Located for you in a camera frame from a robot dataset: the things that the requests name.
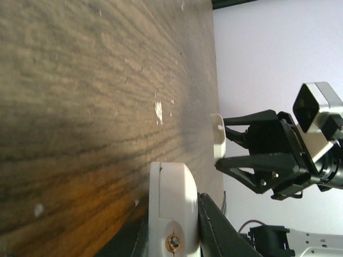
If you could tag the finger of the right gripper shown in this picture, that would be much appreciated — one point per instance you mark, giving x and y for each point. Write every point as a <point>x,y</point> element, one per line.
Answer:
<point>263,117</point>
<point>262,172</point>

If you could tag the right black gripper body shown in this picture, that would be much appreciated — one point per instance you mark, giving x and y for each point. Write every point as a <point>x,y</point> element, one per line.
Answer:
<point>282,136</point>

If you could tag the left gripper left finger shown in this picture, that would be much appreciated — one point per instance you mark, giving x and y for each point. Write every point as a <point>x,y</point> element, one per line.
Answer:
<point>132,238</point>

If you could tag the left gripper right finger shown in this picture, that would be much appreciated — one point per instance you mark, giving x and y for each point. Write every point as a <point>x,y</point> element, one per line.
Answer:
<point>217,235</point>

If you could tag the white remote control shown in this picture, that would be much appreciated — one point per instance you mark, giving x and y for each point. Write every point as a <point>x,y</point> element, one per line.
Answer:
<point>173,227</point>

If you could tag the white battery cover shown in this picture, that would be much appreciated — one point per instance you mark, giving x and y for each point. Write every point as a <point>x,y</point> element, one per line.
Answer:
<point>219,137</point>

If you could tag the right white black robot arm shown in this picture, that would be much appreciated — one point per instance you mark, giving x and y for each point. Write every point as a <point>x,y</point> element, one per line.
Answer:
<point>270,240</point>

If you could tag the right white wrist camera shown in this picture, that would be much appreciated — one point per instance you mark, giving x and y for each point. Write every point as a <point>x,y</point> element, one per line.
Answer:
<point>318,110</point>

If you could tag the black aluminium frame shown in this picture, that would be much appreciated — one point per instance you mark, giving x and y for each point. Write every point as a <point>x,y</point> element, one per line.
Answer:
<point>220,4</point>

